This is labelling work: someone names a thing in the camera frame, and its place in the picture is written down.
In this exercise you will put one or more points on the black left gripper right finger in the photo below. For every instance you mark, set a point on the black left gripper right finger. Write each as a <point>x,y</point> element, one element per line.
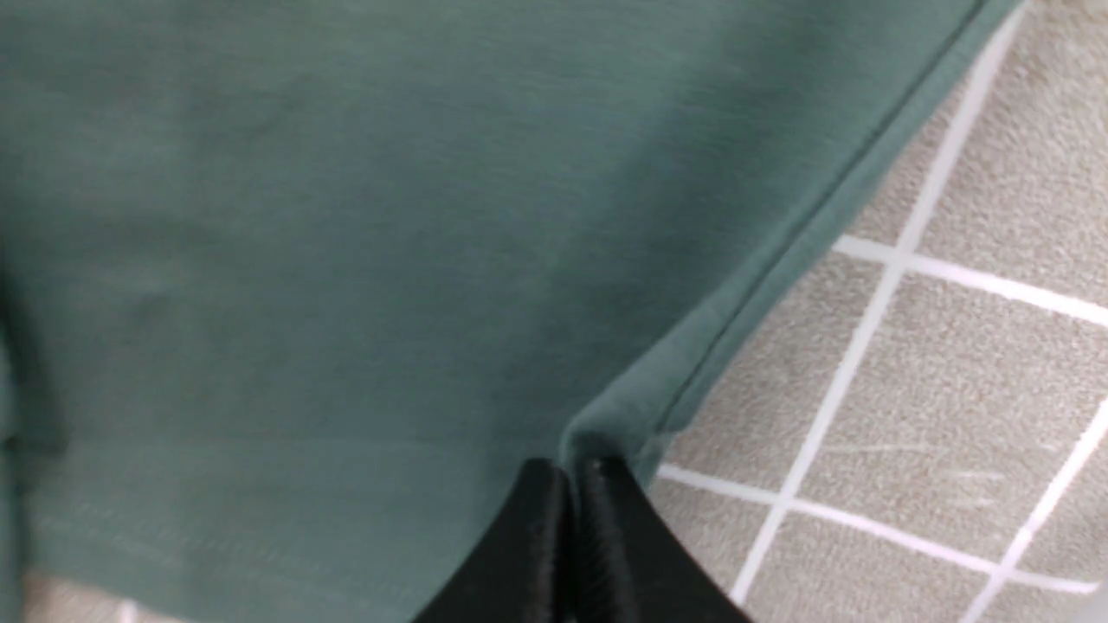
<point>630,567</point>

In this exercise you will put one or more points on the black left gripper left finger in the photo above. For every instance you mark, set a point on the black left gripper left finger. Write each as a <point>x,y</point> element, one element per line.
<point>520,569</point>

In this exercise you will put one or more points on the green long-sleeve top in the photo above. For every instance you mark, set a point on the green long-sleeve top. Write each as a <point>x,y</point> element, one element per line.
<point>291,289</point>

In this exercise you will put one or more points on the grey checkered tablecloth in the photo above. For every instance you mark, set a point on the grey checkered tablecloth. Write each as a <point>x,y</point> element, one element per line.
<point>916,431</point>

